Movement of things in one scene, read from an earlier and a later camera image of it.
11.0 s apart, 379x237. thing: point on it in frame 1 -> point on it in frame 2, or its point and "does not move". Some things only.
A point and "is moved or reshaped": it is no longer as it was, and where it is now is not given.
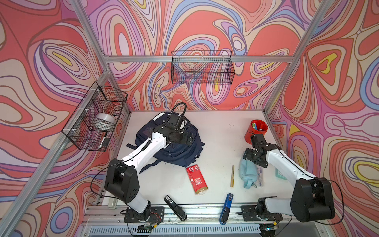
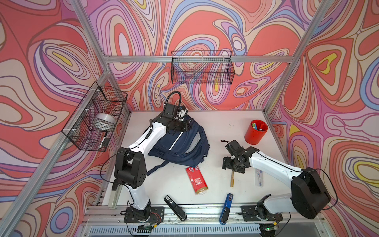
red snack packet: x=199 y=183 does not move
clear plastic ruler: x=260 y=177 does not move
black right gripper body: x=251 y=155 -> x=233 y=164
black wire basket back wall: x=202 y=67 does not move
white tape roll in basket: x=103 y=121 does not move
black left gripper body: x=182 y=138 -> x=178 y=126
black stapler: x=175 y=208 does not move
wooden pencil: x=232 y=177 does not move
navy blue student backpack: x=176 y=154 is moved or reshaped
